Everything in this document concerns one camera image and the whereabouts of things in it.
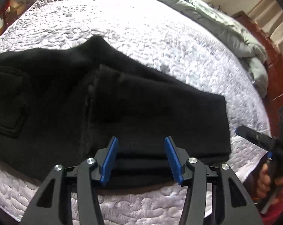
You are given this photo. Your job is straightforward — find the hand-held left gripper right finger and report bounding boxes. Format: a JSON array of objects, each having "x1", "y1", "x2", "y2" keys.
[{"x1": 164, "y1": 136, "x2": 264, "y2": 225}]

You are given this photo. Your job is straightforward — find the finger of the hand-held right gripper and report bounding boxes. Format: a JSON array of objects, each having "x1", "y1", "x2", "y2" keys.
[{"x1": 235, "y1": 125, "x2": 277, "y2": 151}]

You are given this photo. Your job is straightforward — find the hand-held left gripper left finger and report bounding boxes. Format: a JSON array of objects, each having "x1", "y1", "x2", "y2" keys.
[{"x1": 19, "y1": 136, "x2": 119, "y2": 225}]

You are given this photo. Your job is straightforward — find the black pants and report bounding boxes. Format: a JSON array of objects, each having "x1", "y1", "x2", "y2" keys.
[{"x1": 0, "y1": 35, "x2": 231, "y2": 189}]

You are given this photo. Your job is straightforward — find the person's right hand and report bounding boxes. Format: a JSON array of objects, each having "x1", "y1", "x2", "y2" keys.
[{"x1": 257, "y1": 162, "x2": 283, "y2": 200}]

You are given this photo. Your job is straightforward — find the wooden headboard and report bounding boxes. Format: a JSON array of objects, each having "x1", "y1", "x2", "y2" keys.
[{"x1": 232, "y1": 10, "x2": 283, "y2": 122}]

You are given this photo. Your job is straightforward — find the pale green duvet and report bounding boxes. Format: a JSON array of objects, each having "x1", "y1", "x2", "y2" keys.
[{"x1": 118, "y1": 0, "x2": 269, "y2": 98}]

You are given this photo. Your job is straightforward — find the beige curtain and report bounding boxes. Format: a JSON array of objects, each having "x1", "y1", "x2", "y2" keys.
[{"x1": 248, "y1": 0, "x2": 283, "y2": 52}]

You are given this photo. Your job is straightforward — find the grey quilted bedspread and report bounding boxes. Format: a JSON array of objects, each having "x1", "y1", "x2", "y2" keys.
[{"x1": 0, "y1": 0, "x2": 272, "y2": 223}]

